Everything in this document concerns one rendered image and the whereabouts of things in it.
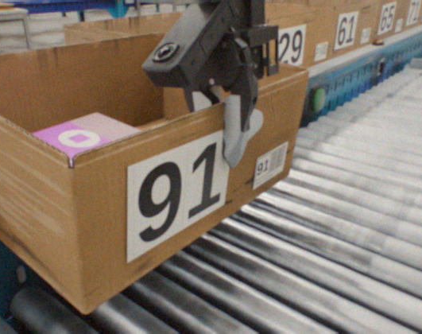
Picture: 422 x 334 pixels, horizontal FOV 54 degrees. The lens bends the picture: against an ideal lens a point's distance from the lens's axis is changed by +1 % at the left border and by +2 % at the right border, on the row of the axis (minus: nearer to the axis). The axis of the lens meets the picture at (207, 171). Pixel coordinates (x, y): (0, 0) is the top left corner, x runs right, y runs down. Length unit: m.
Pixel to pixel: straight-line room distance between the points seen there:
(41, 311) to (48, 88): 0.31
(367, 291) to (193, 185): 0.33
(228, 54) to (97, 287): 0.26
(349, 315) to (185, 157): 0.33
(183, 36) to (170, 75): 0.05
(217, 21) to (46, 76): 0.31
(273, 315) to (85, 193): 0.34
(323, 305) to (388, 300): 0.09
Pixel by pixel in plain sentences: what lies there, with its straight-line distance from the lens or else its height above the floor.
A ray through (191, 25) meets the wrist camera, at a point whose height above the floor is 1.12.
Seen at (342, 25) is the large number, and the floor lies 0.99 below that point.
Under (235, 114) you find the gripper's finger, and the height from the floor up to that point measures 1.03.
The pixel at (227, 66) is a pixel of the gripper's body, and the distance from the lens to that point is 0.43.
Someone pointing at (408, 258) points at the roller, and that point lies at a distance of 0.77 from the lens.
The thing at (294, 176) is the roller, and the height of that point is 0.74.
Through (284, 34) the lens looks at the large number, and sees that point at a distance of 1.18.
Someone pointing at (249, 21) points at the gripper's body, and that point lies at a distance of 0.48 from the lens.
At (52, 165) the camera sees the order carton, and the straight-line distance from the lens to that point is 0.35.
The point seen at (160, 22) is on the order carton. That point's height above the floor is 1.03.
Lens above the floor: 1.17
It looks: 26 degrees down
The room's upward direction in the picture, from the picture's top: straight up
